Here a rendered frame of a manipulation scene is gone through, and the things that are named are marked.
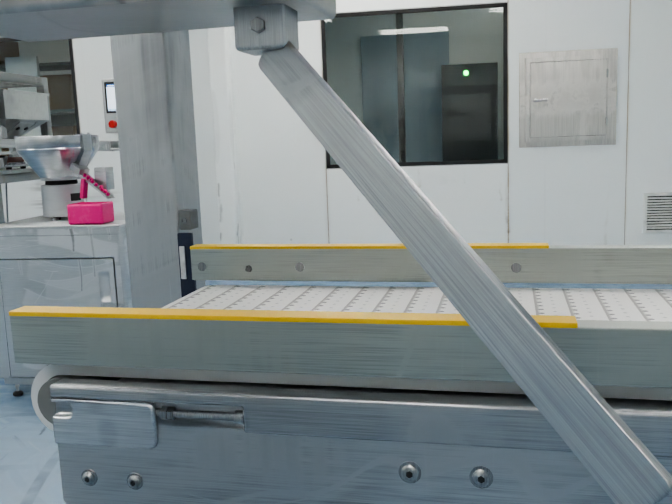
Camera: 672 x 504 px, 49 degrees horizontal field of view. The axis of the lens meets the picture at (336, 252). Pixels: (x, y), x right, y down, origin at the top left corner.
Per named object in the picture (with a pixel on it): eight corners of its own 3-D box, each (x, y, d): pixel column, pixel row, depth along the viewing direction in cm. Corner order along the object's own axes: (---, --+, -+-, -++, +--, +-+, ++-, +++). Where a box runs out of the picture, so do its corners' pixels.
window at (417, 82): (326, 168, 569) (320, 14, 551) (326, 168, 570) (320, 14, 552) (507, 163, 548) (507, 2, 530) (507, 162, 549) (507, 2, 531)
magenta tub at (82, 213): (67, 225, 306) (65, 204, 304) (81, 222, 317) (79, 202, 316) (103, 224, 303) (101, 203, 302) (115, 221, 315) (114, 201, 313)
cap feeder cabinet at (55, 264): (-2, 399, 320) (-21, 227, 309) (64, 360, 376) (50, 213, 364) (134, 402, 311) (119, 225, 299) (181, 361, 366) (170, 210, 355)
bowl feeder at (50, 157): (6, 223, 324) (-3, 137, 318) (49, 214, 359) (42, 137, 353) (109, 221, 316) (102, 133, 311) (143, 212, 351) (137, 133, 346)
